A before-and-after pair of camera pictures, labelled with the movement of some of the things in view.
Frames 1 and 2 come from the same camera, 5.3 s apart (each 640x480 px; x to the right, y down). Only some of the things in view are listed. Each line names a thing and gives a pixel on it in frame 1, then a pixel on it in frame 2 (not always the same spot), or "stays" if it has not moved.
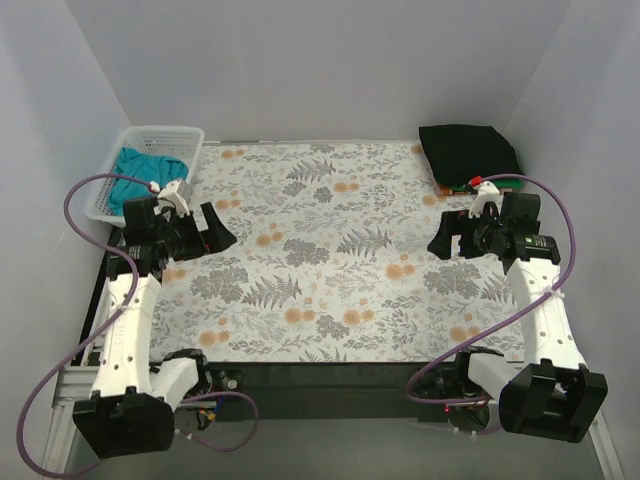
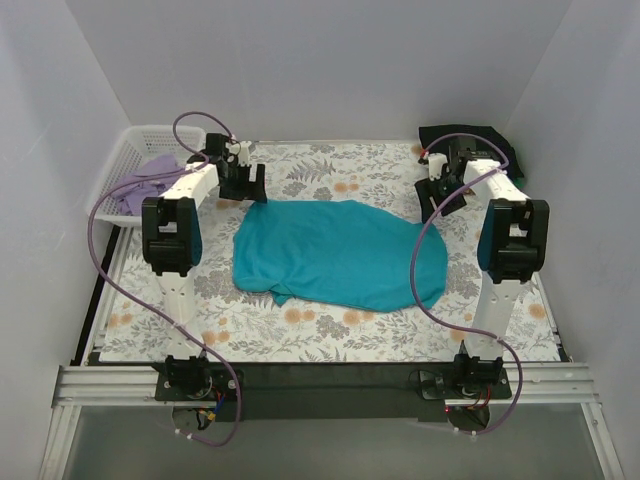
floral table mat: [332, 261] stays
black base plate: [324, 390] stays
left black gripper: [203, 231] to [243, 182]
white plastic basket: [179, 142] stays
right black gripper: [460, 238] to [445, 189]
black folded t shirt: [457, 153] stays
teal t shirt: [152, 168] to [337, 254]
